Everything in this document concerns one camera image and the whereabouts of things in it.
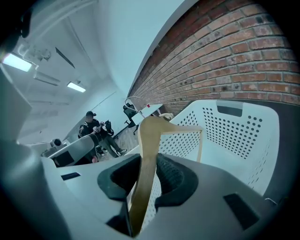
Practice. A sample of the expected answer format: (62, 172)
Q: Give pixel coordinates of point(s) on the light wooden hanger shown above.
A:
(146, 164)

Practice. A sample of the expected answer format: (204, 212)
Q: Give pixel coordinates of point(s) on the black office chair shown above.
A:
(130, 114)
(109, 127)

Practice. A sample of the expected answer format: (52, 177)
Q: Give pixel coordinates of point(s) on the white ceiling air conditioner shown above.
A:
(47, 78)

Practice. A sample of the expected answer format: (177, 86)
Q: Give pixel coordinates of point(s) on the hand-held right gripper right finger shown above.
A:
(199, 199)

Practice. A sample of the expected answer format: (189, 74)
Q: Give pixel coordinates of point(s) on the white plastic laundry basket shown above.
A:
(234, 145)

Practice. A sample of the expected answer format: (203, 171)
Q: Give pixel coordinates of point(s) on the white folding table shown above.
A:
(152, 109)

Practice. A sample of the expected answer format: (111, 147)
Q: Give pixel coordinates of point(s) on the dark ceiling vent strip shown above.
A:
(65, 57)

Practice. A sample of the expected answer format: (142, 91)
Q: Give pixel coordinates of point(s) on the ceiling light panel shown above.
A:
(76, 86)
(16, 62)

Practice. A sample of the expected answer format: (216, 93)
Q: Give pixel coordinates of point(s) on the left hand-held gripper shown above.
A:
(56, 143)

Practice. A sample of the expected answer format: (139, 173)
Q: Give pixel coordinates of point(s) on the black head camera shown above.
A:
(25, 23)

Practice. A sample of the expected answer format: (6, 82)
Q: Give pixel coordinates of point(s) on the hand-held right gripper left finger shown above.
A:
(89, 182)

